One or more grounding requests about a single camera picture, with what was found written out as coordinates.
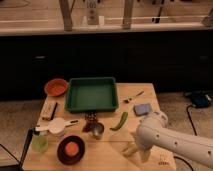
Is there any green chili pepper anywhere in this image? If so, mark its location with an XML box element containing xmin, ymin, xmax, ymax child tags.
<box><xmin>110</xmin><ymin>112</ymin><xmax>128</xmax><ymax>131</ymax></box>

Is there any black power box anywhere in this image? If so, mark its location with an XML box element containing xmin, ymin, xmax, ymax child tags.
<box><xmin>191</xmin><ymin>93</ymin><xmax>211</xmax><ymax>108</ymax></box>

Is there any blue sponge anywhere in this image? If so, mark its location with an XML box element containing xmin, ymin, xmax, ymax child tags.
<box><xmin>133</xmin><ymin>103</ymin><xmax>152</xmax><ymax>116</ymax></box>

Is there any black cable on floor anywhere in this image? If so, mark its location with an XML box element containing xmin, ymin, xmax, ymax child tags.
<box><xmin>173</xmin><ymin>104</ymin><xmax>200</xmax><ymax>171</ymax></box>

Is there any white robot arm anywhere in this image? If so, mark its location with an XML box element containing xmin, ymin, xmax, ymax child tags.
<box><xmin>134</xmin><ymin>111</ymin><xmax>213</xmax><ymax>169</ymax></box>

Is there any orange bowl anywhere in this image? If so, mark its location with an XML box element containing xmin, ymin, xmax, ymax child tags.
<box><xmin>44</xmin><ymin>78</ymin><xmax>68</xmax><ymax>97</ymax></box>

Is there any dark plate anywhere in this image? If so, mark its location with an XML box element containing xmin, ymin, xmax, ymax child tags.
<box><xmin>56</xmin><ymin>134</ymin><xmax>86</xmax><ymax>166</ymax></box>

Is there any yellow banana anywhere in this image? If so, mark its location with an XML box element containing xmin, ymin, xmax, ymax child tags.
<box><xmin>122</xmin><ymin>144</ymin><xmax>138</xmax><ymax>157</ymax></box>

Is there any green plastic tray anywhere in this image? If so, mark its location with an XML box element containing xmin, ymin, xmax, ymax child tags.
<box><xmin>65</xmin><ymin>77</ymin><xmax>119</xmax><ymax>113</ymax></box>

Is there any wooden block with black edge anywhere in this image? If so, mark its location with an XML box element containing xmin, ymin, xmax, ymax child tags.
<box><xmin>41</xmin><ymin>102</ymin><xmax>57</xmax><ymax>121</ymax></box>

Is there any metal cup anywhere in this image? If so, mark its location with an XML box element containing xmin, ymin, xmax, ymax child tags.
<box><xmin>92</xmin><ymin>123</ymin><xmax>104</xmax><ymax>139</ymax></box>

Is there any black clamp stand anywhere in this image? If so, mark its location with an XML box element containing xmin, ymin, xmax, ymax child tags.
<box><xmin>0</xmin><ymin>129</ymin><xmax>33</xmax><ymax>171</ymax></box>

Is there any dark red grape bunch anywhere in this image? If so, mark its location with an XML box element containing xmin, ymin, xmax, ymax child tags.
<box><xmin>82</xmin><ymin>113</ymin><xmax>98</xmax><ymax>132</ymax></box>

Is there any white measuring scoop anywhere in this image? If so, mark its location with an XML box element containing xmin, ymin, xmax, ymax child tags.
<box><xmin>35</xmin><ymin>118</ymin><xmax>79</xmax><ymax>135</ymax></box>

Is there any orange round fruit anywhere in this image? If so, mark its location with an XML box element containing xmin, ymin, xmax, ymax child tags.
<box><xmin>65</xmin><ymin>142</ymin><xmax>79</xmax><ymax>156</ymax></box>

